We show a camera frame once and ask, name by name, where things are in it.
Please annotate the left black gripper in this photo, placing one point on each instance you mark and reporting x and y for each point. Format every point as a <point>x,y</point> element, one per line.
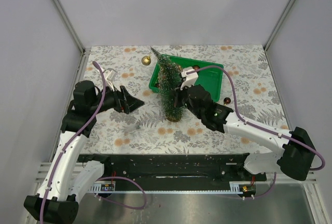
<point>124,101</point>

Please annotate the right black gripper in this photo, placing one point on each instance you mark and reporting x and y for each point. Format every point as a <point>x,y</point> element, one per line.
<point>177,94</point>

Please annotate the small frosted christmas tree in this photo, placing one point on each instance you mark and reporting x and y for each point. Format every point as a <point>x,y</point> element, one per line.
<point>169,78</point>

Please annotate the green plastic tray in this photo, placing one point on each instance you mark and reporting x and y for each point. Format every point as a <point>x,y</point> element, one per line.
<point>210,79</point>

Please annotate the dark brown ball ornament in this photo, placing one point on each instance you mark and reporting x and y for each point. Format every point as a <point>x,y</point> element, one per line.
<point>227,101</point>

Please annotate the gold ball ornament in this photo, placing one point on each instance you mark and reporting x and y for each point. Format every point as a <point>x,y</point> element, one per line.
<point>146,60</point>

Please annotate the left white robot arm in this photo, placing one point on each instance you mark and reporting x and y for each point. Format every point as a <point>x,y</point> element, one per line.
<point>57,200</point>

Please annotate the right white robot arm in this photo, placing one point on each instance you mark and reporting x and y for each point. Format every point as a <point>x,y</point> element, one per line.
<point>291,152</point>

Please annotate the clear plastic battery box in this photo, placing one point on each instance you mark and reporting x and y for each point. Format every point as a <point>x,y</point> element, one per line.
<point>131,129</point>

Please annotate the floral patterned table mat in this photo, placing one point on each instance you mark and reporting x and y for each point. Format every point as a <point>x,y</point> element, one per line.
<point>249,84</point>

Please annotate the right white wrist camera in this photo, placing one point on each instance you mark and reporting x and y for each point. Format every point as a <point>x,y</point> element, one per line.
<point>189,77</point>

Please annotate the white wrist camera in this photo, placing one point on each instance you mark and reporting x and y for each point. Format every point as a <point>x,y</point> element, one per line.
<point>109,75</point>
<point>189,77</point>

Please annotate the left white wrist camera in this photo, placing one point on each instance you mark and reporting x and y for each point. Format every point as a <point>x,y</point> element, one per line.
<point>109,75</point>

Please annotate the left aluminium frame post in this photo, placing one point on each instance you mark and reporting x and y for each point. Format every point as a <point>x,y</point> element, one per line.
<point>67,23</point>

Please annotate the aluminium frame post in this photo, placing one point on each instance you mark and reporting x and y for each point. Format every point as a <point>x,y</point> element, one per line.
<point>67,23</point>
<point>286,11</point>

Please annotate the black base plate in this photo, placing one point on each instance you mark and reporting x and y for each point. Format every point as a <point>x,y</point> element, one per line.
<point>149,167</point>

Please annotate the white slotted cable duct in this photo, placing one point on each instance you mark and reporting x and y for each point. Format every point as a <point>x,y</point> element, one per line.
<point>171,185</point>

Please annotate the aluminium rail profile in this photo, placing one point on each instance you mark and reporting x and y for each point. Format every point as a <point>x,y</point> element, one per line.
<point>280,178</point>

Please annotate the right aluminium frame post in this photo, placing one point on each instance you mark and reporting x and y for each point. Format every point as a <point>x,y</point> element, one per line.
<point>286,11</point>

